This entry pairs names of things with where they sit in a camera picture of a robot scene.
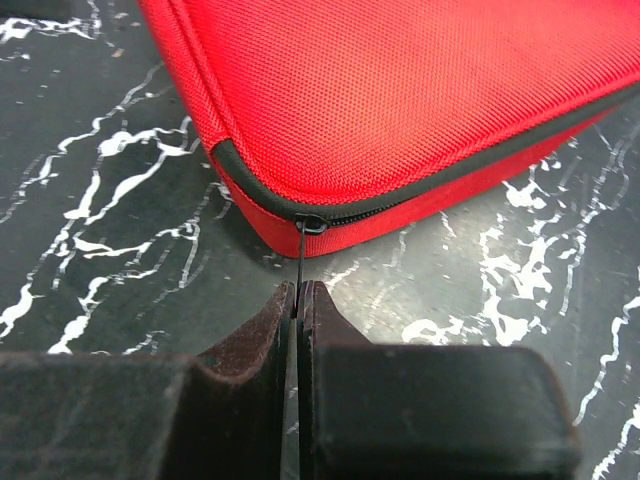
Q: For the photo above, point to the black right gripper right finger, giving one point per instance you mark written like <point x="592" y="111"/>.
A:
<point x="391" y="411"/>

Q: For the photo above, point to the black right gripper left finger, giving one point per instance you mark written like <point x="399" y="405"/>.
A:
<point x="216" y="415"/>

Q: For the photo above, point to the red black medicine case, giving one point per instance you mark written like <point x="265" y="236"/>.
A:
<point x="336" y="122"/>

